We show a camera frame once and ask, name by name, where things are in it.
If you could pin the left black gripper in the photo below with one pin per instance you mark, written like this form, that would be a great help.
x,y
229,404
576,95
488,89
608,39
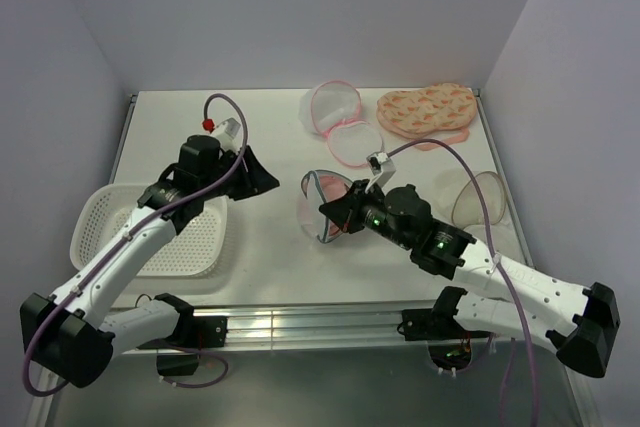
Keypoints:
x,y
256,180

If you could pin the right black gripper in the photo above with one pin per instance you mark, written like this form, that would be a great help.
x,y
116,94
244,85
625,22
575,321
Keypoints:
x,y
340,209

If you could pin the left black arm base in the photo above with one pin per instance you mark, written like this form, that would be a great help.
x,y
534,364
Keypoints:
x,y
177,359

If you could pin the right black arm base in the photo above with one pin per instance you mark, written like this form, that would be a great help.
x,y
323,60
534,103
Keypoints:
x,y
453,349

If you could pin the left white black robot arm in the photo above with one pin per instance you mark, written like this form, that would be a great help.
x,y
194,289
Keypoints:
x,y
72,332

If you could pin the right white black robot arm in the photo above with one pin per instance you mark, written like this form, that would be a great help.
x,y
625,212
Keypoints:
x,y
487,292

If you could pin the pink trimmed mesh laundry bag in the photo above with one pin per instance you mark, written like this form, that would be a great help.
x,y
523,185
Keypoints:
x,y
333,111

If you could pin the clear mesh laundry bag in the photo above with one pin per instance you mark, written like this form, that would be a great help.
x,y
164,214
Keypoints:
x,y
456,202

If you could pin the peach patterned laundry bag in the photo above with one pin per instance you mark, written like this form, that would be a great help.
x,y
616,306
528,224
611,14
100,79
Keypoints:
x,y
437,109

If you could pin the white plastic basket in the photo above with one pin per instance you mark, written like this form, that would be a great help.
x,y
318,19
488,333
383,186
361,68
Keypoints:
x,y
191,254

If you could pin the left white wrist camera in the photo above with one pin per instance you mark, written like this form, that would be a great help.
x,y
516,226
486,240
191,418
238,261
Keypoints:
x,y
224,132

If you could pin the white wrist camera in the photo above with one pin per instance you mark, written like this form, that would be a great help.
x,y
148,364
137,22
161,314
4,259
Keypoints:
x,y
382,168
224,132

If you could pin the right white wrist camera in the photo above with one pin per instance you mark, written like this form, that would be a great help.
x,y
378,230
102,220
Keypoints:
x,y
382,168

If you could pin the aluminium mounting rail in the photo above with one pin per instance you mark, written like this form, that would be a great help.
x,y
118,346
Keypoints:
x,y
312,327

